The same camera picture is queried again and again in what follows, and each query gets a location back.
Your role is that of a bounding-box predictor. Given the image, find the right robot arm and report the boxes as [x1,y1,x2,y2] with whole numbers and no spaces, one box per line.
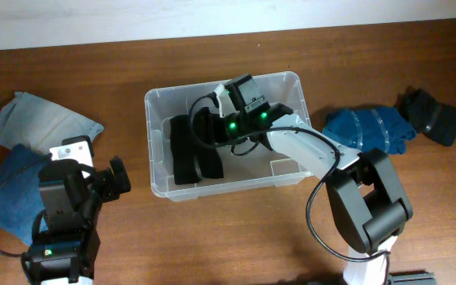
[192,74,413,284]

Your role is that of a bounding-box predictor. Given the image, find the clear plastic storage bin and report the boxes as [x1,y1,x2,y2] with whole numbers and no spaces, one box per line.
[144,70,315,203]

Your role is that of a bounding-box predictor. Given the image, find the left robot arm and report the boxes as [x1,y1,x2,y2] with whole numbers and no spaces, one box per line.
[21,156,131,284]

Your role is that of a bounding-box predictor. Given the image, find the blue denim folded jeans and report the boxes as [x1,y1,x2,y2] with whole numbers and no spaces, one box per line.
[0,144,46,245]

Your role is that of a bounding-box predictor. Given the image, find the dark blue taped garment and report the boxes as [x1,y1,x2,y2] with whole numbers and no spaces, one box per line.
[322,107,416,154]

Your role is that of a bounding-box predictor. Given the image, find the light grey folded jeans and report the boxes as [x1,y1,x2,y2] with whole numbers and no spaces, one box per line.
[0,92,105,154]

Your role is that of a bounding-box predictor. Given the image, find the black taped garment bundle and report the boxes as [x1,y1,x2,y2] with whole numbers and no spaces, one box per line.
[398,89,456,146]

